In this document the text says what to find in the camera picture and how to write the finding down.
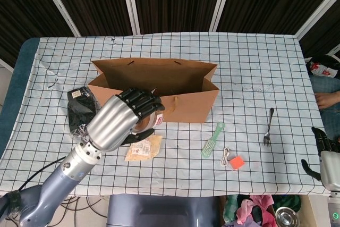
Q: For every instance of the pile of coloured cloths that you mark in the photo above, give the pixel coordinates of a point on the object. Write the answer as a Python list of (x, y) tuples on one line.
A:
[(255, 205)]

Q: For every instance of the beige wedge food packet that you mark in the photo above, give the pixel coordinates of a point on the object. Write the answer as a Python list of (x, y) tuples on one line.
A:
[(146, 150)]

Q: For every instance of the white black checkered tablecloth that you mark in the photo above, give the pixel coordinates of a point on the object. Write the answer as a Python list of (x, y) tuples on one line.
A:
[(239, 65)]

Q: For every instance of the blue-grey robot torso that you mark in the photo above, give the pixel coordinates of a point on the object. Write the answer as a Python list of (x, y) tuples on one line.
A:
[(159, 211)]

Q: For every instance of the brown paper bag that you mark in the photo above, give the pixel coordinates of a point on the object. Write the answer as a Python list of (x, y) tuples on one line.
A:
[(186, 104)]

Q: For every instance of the metal fork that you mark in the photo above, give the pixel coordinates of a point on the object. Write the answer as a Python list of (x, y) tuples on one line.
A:
[(268, 126)]

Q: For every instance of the clear round tub brown snacks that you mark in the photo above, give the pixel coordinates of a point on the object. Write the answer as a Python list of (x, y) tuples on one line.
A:
[(151, 120)]

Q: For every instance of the white partition frame post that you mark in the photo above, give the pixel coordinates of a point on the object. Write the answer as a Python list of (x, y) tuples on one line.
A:
[(222, 3), (61, 9), (130, 3), (318, 13)]

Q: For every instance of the cardboard box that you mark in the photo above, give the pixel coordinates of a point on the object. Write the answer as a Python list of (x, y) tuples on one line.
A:
[(310, 211)]

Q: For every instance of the red white printed bag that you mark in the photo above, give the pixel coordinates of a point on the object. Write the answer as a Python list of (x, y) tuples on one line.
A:
[(320, 68)]

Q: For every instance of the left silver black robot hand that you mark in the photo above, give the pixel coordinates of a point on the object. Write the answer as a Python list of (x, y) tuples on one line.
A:
[(111, 123)]

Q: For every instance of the green plastic brush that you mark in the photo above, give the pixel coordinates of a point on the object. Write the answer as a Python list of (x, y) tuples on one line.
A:
[(211, 144)]

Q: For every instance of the black plastic-wrapped pack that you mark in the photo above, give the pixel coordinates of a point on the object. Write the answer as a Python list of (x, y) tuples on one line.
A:
[(77, 107)]

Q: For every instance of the seated person in jeans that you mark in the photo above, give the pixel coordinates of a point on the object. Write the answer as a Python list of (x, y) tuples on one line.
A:
[(326, 86)]

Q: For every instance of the metal bowl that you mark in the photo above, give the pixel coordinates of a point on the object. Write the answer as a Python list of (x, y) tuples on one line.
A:
[(287, 217)]

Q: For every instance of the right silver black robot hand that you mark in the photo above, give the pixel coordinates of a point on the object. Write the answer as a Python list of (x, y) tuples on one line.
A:
[(330, 168)]

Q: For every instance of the orange cube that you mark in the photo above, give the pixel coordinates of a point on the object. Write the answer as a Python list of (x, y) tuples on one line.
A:
[(237, 162)]

